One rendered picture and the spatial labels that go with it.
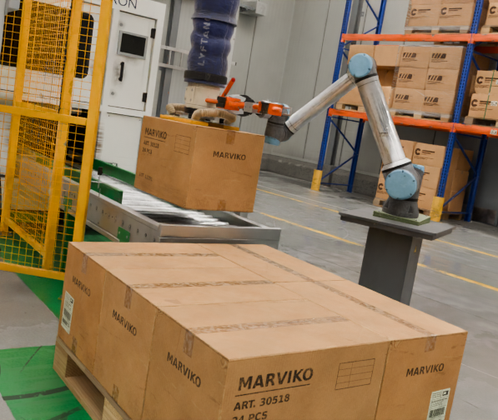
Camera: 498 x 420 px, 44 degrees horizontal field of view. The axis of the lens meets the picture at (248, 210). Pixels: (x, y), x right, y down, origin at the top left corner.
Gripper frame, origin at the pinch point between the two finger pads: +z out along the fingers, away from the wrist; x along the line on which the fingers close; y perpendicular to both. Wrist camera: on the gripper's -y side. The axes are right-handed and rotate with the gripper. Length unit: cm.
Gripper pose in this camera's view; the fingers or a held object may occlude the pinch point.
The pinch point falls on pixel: (230, 103)
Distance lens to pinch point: 308.5
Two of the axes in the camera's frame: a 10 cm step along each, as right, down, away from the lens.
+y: -5.7, -2.0, 8.0
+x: 1.5, -9.8, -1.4
